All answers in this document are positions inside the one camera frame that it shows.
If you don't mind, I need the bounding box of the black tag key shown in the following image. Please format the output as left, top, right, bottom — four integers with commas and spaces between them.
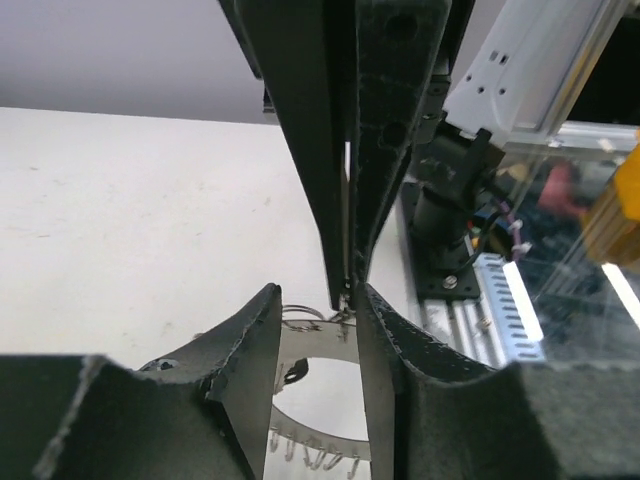
283, 358, 309, 385

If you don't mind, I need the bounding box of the metal disc with keyrings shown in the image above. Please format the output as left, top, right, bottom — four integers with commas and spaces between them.
263, 304, 371, 479

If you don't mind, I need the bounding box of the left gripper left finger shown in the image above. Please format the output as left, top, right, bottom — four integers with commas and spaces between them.
1, 284, 282, 479

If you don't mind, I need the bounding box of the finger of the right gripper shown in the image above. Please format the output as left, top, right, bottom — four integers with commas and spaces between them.
220, 1, 350, 309
349, 1, 450, 284

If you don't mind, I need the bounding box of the white slotted cable duct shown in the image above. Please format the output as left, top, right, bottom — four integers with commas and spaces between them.
475, 253, 546, 364

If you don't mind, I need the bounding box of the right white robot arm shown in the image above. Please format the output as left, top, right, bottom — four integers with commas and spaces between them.
221, 1, 626, 310

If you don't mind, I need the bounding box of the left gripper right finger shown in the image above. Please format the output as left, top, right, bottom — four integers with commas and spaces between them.
355, 284, 639, 479

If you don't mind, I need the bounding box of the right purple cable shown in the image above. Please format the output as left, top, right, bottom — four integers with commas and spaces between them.
492, 197, 534, 261

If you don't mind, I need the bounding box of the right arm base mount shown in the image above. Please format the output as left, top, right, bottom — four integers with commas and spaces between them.
399, 183, 480, 302

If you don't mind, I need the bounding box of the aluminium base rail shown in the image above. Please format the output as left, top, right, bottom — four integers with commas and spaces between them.
396, 201, 508, 369

